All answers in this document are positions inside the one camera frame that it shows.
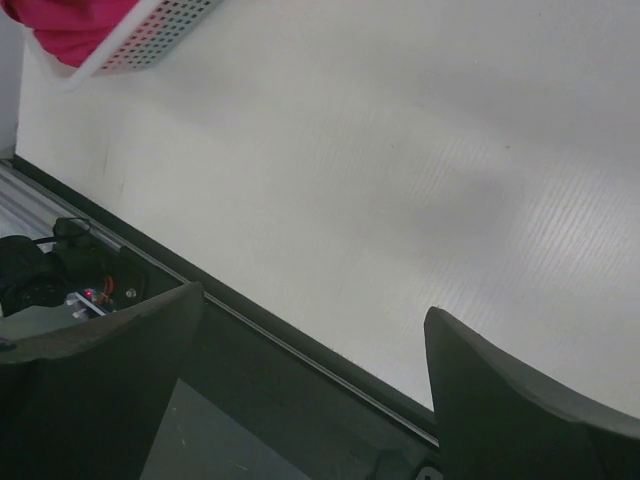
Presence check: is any pink t shirt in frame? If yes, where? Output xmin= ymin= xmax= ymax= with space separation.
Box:
xmin=1 ymin=0 xmax=137 ymax=68

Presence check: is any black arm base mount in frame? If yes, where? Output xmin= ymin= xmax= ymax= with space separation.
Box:
xmin=1 ymin=217 xmax=179 ymax=319

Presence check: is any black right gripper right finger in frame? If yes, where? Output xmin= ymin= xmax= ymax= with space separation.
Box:
xmin=424 ymin=307 xmax=639 ymax=479

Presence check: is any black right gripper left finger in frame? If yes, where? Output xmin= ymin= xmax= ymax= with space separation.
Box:
xmin=1 ymin=283 xmax=204 ymax=479

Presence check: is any white perforated plastic basket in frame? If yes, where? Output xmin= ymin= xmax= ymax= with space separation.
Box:
xmin=24 ymin=0 xmax=220 ymax=91

